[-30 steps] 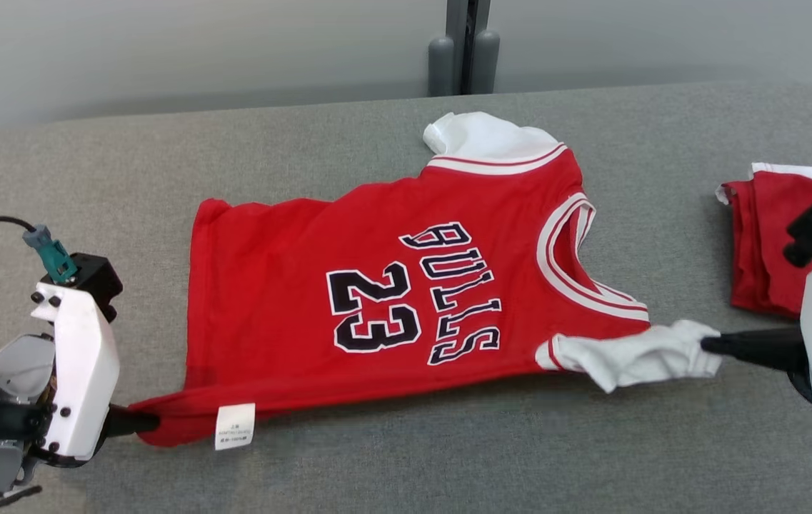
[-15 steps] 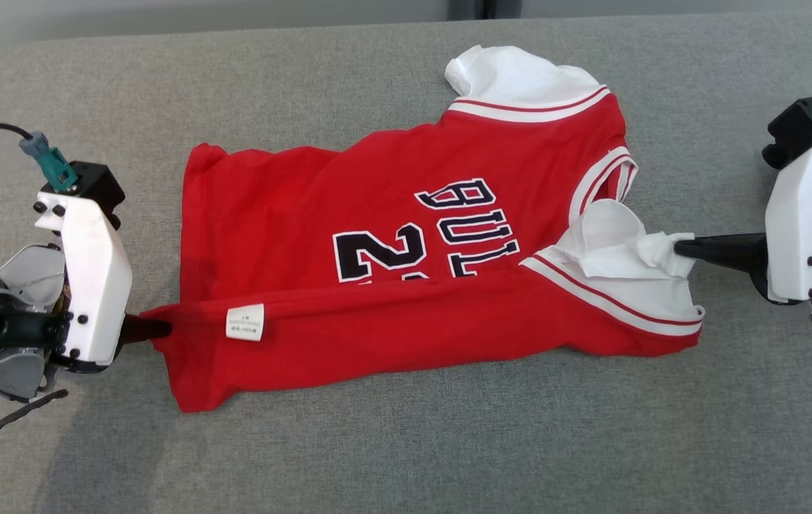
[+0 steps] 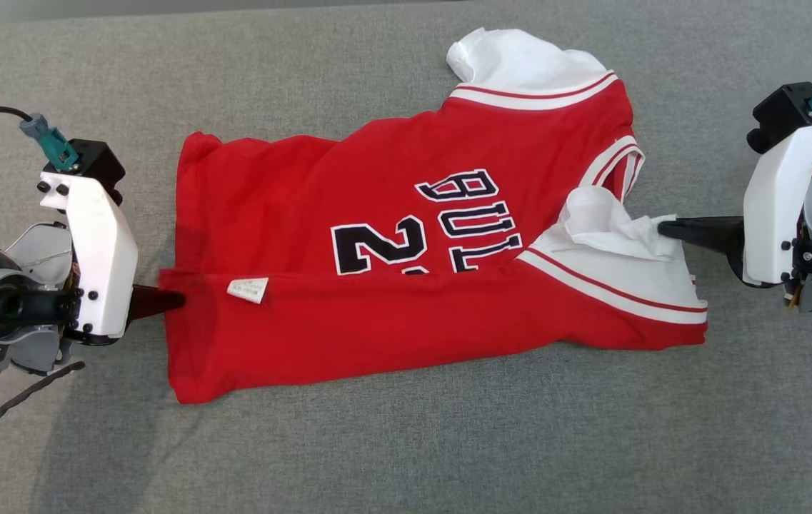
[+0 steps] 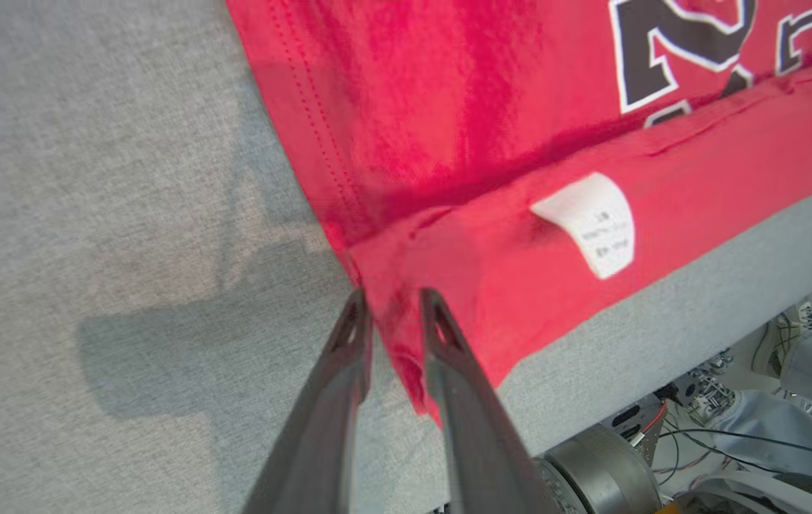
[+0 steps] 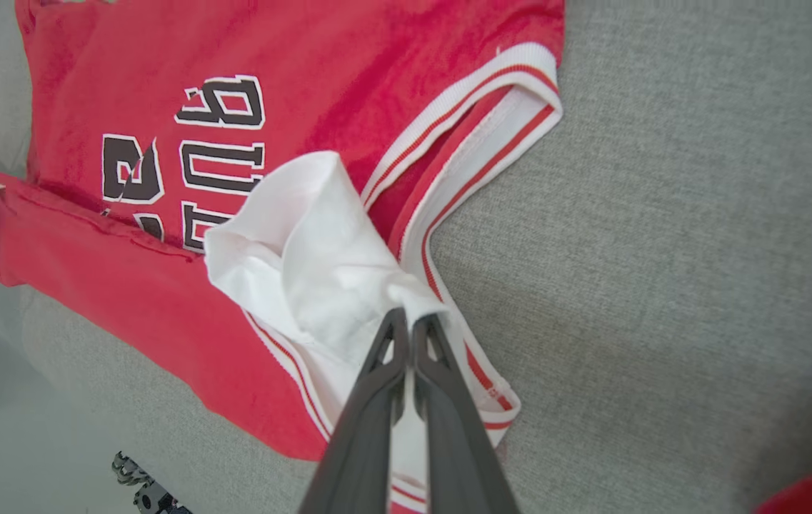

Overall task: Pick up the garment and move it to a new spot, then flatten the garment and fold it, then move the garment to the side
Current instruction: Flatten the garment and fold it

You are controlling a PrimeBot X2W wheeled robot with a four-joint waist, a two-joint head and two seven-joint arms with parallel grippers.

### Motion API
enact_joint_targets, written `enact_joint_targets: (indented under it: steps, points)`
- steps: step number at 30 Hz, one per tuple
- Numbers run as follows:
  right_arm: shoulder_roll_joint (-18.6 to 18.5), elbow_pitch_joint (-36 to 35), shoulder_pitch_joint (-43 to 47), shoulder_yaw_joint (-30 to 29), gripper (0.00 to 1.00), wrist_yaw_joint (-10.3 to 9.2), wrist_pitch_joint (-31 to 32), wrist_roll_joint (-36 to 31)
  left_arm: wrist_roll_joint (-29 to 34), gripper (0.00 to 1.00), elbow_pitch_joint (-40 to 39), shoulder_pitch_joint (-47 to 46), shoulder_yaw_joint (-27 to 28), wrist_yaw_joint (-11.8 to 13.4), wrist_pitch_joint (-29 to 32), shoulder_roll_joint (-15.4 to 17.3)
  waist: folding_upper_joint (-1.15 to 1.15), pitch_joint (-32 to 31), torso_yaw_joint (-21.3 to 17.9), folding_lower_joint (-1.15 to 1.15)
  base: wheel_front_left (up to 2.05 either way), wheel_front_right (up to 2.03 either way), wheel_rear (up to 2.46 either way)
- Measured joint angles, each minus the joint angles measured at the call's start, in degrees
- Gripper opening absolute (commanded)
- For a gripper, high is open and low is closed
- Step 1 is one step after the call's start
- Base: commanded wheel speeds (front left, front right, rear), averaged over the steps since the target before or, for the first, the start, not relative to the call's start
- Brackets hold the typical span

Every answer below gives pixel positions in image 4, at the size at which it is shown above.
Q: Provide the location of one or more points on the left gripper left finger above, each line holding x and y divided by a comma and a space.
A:
327, 428

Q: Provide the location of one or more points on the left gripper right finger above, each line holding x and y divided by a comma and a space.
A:
473, 442

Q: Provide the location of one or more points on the red 23 jersey white sleeves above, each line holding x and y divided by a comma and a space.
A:
448, 107

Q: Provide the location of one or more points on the robot wheeled base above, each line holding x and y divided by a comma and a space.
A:
591, 471

